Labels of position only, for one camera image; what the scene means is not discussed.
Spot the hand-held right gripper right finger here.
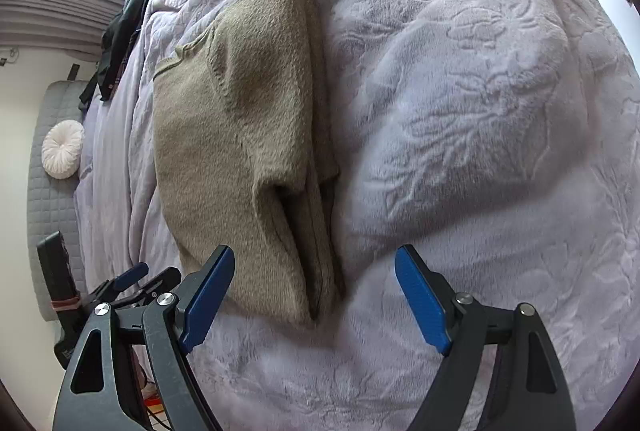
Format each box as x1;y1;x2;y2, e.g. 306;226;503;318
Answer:
394;245;581;431

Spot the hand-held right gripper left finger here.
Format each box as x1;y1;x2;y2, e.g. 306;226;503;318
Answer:
52;245;236;431

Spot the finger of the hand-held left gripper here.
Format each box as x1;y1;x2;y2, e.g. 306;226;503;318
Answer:
135;267;182;307
90;262;150;307

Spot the taupe knit sweater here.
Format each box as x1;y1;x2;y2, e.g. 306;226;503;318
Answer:
152;0;347;329

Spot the grey quilted headboard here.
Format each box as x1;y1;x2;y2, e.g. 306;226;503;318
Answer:
27;80;96;322

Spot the white round cushion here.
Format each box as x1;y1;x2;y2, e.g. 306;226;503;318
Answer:
41;120;85;180

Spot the lavender plush blanket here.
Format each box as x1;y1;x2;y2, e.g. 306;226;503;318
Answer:
74;0;640;431

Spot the dark cloth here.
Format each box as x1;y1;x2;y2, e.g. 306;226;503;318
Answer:
80;0;183;102

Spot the grey pleated curtain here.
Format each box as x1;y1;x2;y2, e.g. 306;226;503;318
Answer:
0;0;128;59

